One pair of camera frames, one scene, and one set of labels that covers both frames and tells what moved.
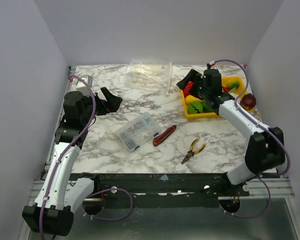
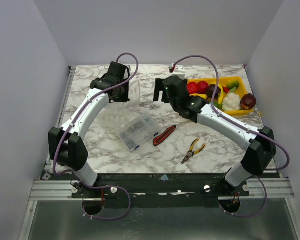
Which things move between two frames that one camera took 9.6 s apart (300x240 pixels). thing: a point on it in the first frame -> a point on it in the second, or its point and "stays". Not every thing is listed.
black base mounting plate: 194,190 stays
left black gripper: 111,105 -> 125,99
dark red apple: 248,101 stays
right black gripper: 194,85 -> 165,90
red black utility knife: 160,138 stays
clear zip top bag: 151,77 -> 134,94
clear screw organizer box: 139,131 stays
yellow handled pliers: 191,153 stays
